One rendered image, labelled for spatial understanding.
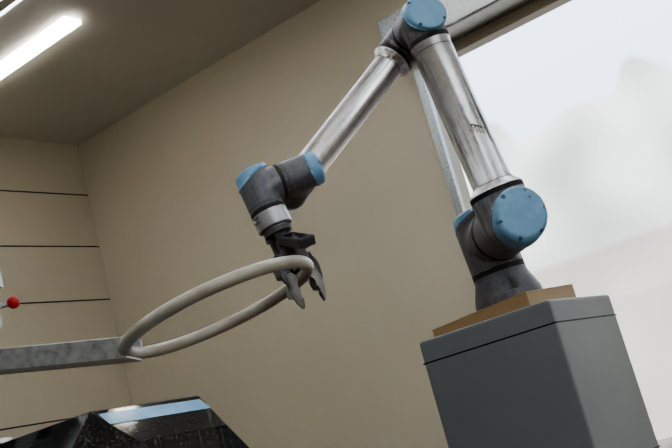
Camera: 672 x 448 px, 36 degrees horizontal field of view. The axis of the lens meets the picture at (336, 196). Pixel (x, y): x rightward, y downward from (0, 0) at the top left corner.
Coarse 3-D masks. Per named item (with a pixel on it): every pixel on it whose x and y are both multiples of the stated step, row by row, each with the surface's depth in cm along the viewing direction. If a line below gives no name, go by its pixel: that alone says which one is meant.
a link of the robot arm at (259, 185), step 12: (252, 168) 258; (264, 168) 260; (240, 180) 258; (252, 180) 257; (264, 180) 257; (276, 180) 258; (240, 192) 259; (252, 192) 256; (264, 192) 256; (276, 192) 258; (252, 204) 256; (264, 204) 255; (276, 204) 256; (252, 216) 257
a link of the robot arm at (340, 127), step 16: (384, 48) 291; (400, 48) 291; (384, 64) 290; (400, 64) 291; (368, 80) 288; (384, 80) 289; (352, 96) 286; (368, 96) 286; (336, 112) 284; (352, 112) 283; (368, 112) 287; (320, 128) 283; (336, 128) 281; (352, 128) 283; (320, 144) 279; (336, 144) 280; (320, 160) 277; (288, 208) 278
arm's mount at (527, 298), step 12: (552, 288) 280; (564, 288) 286; (504, 300) 270; (516, 300) 268; (528, 300) 266; (540, 300) 272; (480, 312) 274; (492, 312) 272; (504, 312) 270; (456, 324) 278; (468, 324) 276
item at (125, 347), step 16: (288, 256) 230; (304, 256) 237; (240, 272) 221; (256, 272) 222; (272, 272) 226; (304, 272) 245; (208, 288) 219; (224, 288) 220; (176, 304) 219; (192, 304) 219; (256, 304) 263; (272, 304) 261; (144, 320) 222; (160, 320) 220; (224, 320) 263; (240, 320) 263; (128, 336) 226; (192, 336) 260; (208, 336) 262; (128, 352) 234; (144, 352) 247; (160, 352) 253
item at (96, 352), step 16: (0, 352) 240; (16, 352) 240; (32, 352) 239; (48, 352) 239; (64, 352) 238; (80, 352) 238; (96, 352) 237; (112, 352) 237; (0, 368) 240; (16, 368) 239; (32, 368) 243; (48, 368) 247; (64, 368) 249
